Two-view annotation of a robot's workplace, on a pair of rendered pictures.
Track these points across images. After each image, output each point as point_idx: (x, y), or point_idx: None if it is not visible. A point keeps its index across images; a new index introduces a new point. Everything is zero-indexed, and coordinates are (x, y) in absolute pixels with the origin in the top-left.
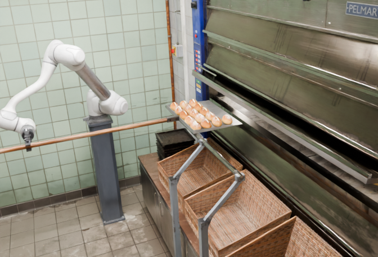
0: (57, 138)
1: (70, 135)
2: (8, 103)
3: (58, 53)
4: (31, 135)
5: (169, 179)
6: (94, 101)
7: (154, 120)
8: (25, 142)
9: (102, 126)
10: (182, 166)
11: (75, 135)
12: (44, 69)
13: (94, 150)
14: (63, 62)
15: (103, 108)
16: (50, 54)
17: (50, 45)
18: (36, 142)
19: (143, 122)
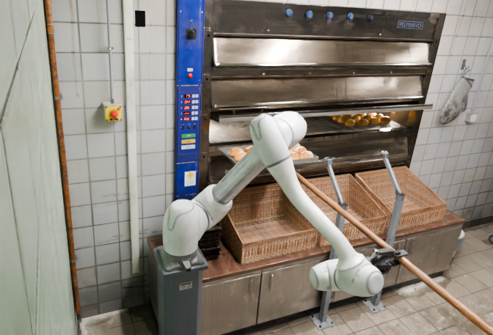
0: (371, 232)
1: (358, 222)
2: (351, 246)
3: (299, 130)
4: None
5: (342, 207)
6: (202, 219)
7: (296, 172)
8: (400, 255)
9: None
10: (338, 189)
11: (355, 218)
12: (294, 169)
13: (198, 308)
14: (299, 141)
15: (224, 215)
16: (290, 138)
17: (275, 125)
18: (391, 247)
19: (303, 177)
